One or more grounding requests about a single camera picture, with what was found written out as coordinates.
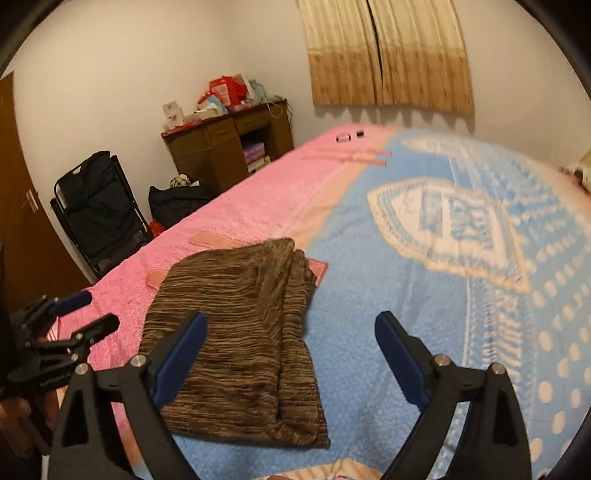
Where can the red gift box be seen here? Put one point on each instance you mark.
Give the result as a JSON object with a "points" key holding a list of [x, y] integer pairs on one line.
{"points": [[226, 90]]}

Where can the stack of pink books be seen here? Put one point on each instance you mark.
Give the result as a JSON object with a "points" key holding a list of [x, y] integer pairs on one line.
{"points": [[254, 154]]}

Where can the grey patterned pillow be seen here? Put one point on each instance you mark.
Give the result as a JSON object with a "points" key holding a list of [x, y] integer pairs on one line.
{"points": [[581, 173]]}

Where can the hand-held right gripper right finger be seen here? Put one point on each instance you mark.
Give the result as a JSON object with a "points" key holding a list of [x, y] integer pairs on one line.
{"points": [[399, 364]]}

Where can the bed with pink-blue blanket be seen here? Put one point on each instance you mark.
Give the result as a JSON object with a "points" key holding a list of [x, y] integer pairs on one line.
{"points": [[415, 277]]}

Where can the black bag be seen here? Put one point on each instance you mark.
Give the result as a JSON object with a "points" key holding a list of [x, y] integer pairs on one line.
{"points": [[175, 205]]}

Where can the person's left hand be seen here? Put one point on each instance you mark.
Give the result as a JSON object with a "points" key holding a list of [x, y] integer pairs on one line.
{"points": [[16, 415]]}

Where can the brown wooden door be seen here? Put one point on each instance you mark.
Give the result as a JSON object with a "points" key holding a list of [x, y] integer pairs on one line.
{"points": [[27, 249]]}

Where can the beige patterned window curtain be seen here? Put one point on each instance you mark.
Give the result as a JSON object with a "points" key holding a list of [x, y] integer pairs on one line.
{"points": [[425, 55], [341, 55]]}

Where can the brown wooden desk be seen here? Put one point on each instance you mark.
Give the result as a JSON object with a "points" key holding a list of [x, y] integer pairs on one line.
{"points": [[207, 152]]}

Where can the brown knit sweater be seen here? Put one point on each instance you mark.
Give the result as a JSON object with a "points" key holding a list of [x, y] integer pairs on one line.
{"points": [[240, 332]]}

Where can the patterned cloth bundle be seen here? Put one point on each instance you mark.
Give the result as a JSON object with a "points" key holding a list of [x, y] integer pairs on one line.
{"points": [[181, 181]]}

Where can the light blue paper bag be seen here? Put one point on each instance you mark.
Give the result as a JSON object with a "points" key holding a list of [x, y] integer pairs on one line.
{"points": [[256, 90]]}

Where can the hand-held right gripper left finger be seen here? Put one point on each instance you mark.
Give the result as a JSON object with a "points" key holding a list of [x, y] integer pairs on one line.
{"points": [[180, 364]]}

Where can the white card box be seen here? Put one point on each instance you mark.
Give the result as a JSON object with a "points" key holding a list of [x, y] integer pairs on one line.
{"points": [[171, 114]]}

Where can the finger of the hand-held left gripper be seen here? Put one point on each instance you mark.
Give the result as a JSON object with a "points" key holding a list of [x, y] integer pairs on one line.
{"points": [[74, 302], [101, 327]]}

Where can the black folding chair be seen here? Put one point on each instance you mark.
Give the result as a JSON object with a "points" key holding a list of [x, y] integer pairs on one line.
{"points": [[97, 207]]}

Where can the tissue box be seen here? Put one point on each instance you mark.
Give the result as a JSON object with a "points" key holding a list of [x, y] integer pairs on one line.
{"points": [[210, 111]]}

